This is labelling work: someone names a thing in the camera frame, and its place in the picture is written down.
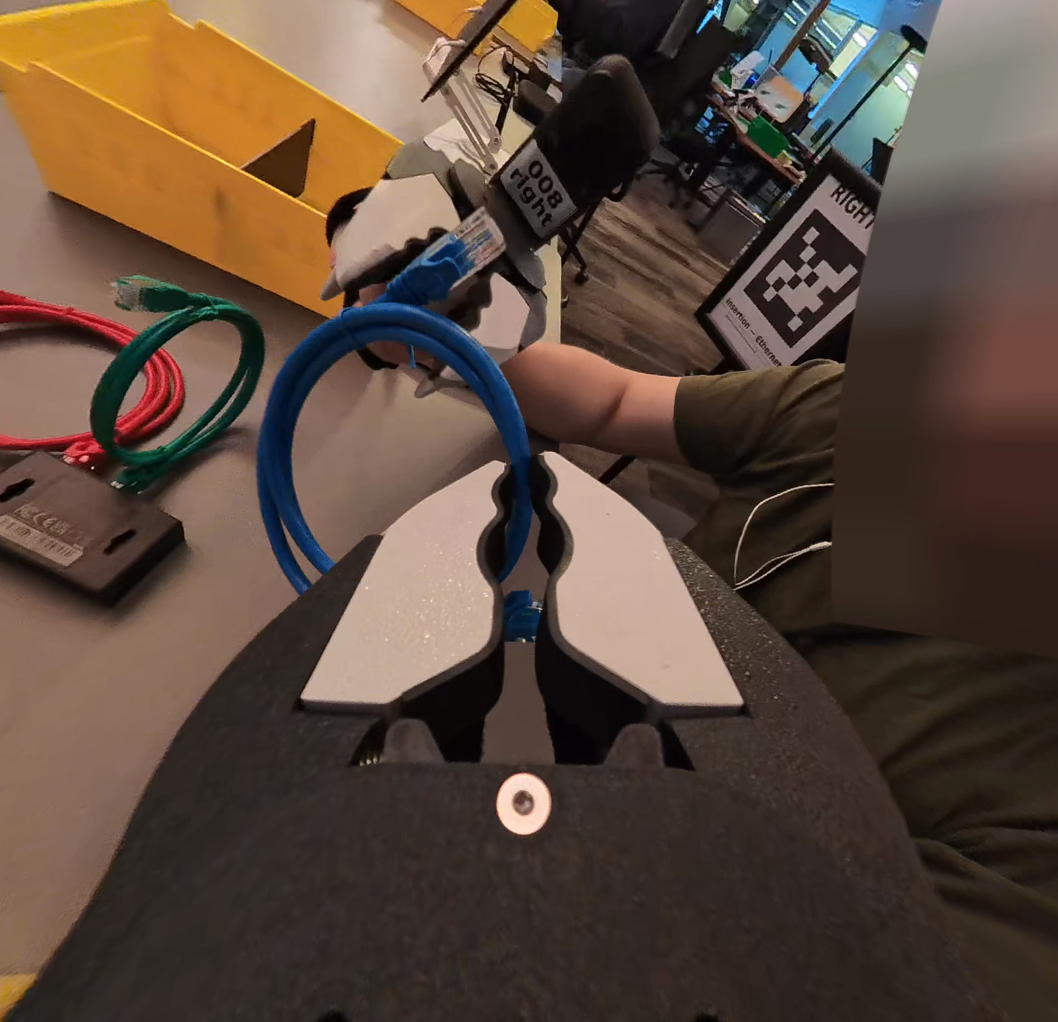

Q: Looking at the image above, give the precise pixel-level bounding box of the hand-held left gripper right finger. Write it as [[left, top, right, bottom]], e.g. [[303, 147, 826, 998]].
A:
[[533, 451, 747, 723]]

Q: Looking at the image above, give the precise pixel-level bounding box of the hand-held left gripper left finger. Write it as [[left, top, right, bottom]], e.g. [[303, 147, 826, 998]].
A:
[[299, 460, 508, 717]]

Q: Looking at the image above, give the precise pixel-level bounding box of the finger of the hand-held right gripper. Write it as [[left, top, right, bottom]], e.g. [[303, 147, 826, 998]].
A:
[[321, 172, 466, 301], [413, 273, 550, 400]]

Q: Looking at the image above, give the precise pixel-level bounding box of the green ethernet cable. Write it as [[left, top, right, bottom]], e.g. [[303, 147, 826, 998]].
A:
[[89, 276, 267, 494]]

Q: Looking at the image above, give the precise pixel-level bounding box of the blue ethernet cable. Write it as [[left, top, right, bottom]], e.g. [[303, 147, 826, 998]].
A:
[[256, 207, 550, 644]]

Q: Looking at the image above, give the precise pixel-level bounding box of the red ethernet cable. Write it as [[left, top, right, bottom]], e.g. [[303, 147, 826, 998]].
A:
[[0, 290, 187, 465]]

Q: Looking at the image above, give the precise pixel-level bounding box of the black ethernet switch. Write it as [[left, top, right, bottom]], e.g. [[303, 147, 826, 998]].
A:
[[0, 450, 187, 605]]

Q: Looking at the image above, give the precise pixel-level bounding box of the person's right forearm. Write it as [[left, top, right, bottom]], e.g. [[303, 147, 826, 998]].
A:
[[496, 342, 687, 465]]

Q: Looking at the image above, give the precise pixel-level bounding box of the instruction sheet on stand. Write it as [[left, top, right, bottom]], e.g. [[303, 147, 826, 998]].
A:
[[420, 0, 548, 104]]

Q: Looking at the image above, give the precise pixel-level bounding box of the cluttered office desk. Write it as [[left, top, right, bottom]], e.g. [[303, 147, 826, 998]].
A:
[[706, 46, 828, 188]]

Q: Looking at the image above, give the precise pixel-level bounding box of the olive green shirt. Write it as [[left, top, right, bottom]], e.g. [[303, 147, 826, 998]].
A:
[[673, 359, 1058, 1022]]

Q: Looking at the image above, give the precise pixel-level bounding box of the printed marker card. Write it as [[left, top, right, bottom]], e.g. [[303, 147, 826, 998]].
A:
[[696, 149, 881, 370]]

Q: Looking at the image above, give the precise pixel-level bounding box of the black floor lamp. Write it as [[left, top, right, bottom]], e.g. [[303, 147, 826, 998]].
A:
[[814, 25, 929, 163]]

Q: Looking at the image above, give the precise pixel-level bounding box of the metal stand bracket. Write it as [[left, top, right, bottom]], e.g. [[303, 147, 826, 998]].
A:
[[423, 36, 505, 175]]

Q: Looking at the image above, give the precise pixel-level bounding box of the white cord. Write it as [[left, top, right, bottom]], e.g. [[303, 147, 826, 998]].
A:
[[733, 483, 834, 590]]

